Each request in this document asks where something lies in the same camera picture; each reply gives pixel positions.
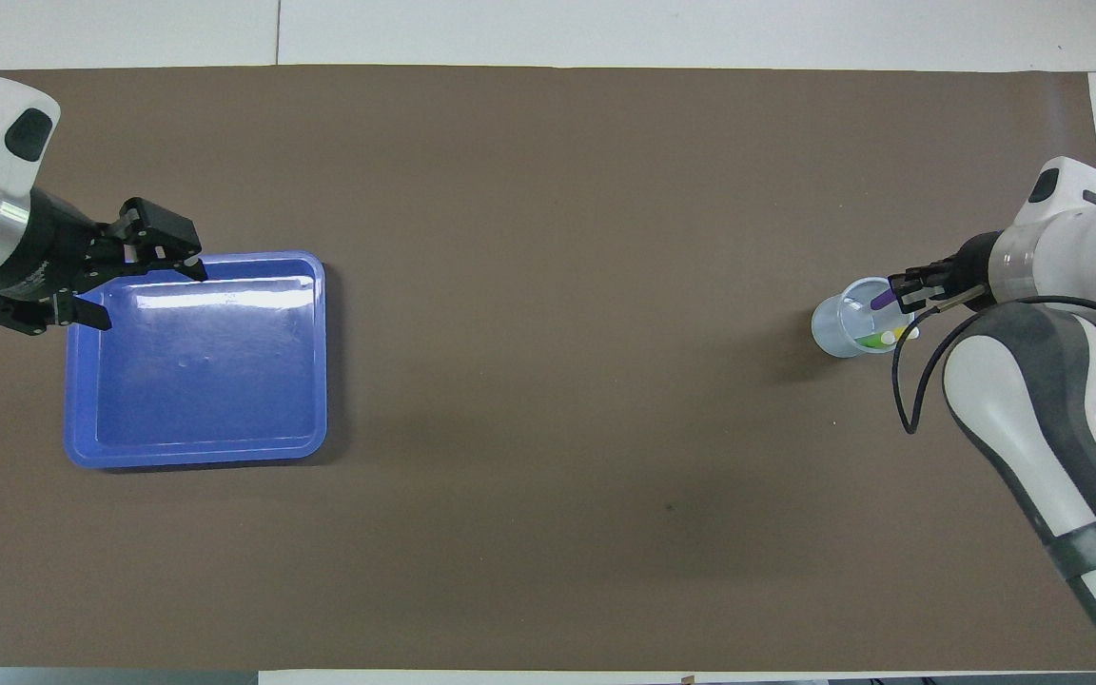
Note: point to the translucent plastic cup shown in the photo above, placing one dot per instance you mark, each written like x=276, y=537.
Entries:
x=833, y=328

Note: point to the brown table mat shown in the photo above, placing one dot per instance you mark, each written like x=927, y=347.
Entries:
x=548, y=381

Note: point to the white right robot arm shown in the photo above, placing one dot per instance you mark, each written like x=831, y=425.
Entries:
x=1062, y=381

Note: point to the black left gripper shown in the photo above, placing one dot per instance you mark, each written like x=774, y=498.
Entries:
x=44, y=252

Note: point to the blue plastic tray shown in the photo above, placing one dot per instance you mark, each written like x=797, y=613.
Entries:
x=205, y=381

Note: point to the green pen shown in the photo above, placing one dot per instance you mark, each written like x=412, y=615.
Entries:
x=870, y=339

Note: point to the purple pen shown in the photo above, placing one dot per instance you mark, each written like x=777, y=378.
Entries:
x=884, y=300

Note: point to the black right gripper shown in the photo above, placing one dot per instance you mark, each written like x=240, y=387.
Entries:
x=976, y=271

